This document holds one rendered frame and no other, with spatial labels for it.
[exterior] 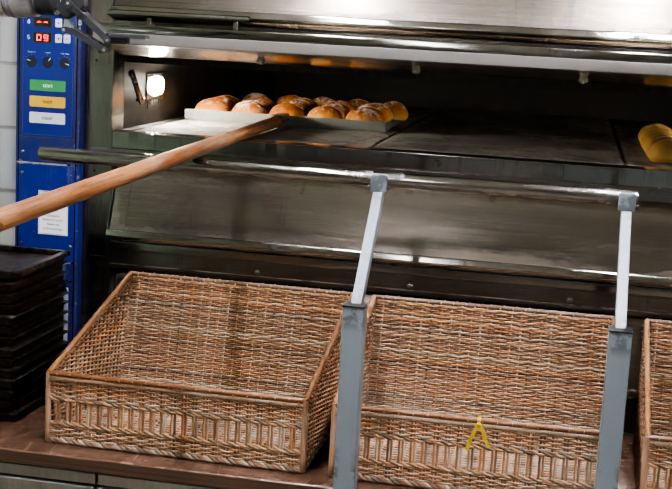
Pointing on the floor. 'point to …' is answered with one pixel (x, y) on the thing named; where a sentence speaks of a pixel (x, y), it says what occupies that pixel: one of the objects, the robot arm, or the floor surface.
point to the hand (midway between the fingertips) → (142, 0)
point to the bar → (353, 313)
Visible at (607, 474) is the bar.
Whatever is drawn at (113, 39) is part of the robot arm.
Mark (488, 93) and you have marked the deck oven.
